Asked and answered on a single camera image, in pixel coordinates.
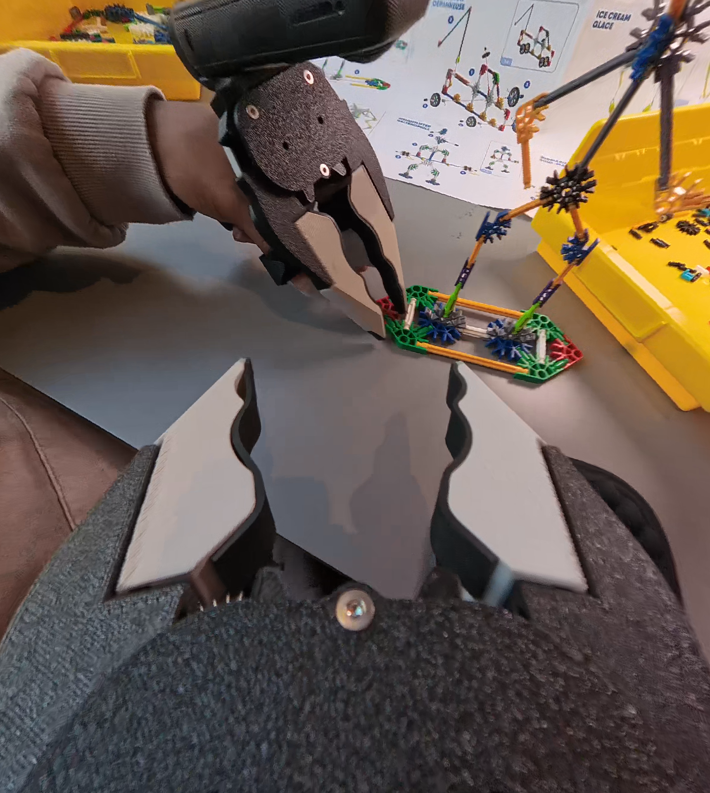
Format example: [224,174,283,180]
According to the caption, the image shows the white instruction sheet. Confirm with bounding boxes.
[314,0,710,211]

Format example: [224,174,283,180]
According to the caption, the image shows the person's left forearm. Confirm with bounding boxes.
[0,48,197,292]

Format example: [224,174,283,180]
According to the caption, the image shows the red corner connector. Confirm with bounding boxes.
[550,336,585,370]

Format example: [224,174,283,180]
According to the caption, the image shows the connector assembly with yellow rods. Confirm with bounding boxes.
[377,284,464,355]

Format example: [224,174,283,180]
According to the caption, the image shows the large yellow parts bin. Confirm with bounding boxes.
[0,0,204,101]

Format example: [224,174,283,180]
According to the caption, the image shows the multicolour rod connector toy figure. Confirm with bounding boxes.
[448,0,710,335]

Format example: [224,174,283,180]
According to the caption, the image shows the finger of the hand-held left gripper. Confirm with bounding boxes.
[347,163,408,313]
[294,209,388,340]

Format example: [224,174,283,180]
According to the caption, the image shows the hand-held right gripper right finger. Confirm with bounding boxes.
[430,361,589,594]

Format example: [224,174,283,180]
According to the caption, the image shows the long yellow rod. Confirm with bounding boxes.
[420,341,530,377]
[435,296,528,322]

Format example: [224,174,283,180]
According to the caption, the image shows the pile of toy parts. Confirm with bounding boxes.
[51,3,173,45]

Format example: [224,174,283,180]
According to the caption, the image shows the person's beige fleece clothing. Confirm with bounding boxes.
[0,359,139,732]

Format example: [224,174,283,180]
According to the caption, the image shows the blue snowflake connector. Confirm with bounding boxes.
[484,317,534,363]

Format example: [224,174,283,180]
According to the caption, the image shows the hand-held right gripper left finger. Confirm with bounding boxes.
[114,358,269,597]

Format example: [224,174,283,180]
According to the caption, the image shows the person's left hand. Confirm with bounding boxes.
[147,98,269,255]

